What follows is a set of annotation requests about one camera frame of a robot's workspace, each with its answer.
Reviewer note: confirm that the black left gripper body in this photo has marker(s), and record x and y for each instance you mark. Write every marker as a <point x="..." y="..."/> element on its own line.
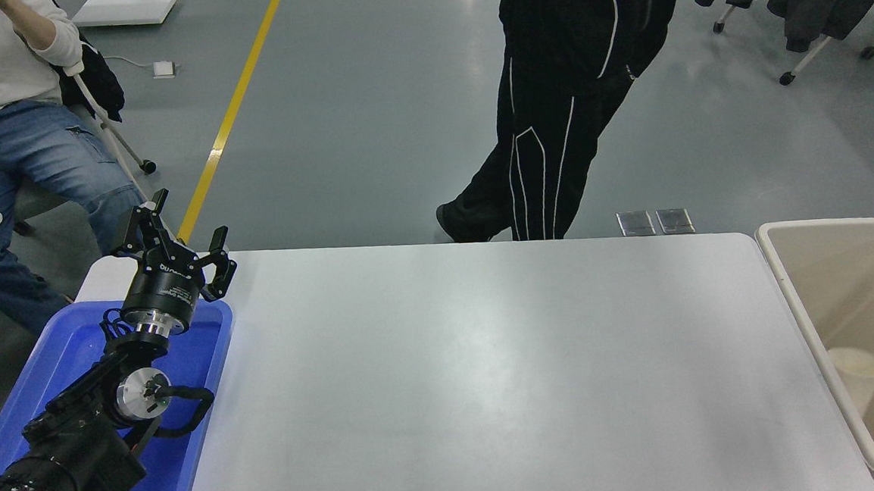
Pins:
<point x="163" y="292"/>

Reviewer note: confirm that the white paper cup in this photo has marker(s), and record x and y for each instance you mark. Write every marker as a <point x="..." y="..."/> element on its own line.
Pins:
<point x="858" y="375"/>

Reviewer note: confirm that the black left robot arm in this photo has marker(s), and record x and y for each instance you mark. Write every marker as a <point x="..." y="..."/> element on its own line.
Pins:
<point x="78" y="450"/>

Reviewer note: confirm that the large pale plastic bin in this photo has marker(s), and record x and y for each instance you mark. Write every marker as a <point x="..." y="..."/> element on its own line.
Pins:
<point x="819" y="290"/>

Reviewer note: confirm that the black garment on chair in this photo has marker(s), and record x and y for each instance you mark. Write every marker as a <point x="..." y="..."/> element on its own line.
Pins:
<point x="97" y="80"/>

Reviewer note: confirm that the seated person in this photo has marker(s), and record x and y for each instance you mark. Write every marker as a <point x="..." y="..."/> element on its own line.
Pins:
<point x="14" y="150"/>

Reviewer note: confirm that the white power adapter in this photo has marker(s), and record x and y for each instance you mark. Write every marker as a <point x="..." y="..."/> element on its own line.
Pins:
<point x="164" y="69"/>

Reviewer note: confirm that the blue plastic tray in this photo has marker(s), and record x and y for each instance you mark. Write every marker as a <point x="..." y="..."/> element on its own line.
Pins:
<point x="192" y="458"/>

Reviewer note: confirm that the flat white board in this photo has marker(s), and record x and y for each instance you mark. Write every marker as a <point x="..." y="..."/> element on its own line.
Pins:
<point x="126" y="8"/>

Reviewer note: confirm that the silver floor outlet plate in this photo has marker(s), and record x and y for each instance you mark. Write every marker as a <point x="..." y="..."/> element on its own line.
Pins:
<point x="635" y="223"/>
<point x="674" y="221"/>

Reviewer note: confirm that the white chair with castors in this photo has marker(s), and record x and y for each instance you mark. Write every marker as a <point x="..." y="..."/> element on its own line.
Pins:
<point x="808" y="56"/>

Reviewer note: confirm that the standing person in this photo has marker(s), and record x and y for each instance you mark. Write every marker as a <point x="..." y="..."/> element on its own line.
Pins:
<point x="548" y="79"/>

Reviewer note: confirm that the white frame office chair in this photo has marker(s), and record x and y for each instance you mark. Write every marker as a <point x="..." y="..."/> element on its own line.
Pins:
<point x="116" y="140"/>

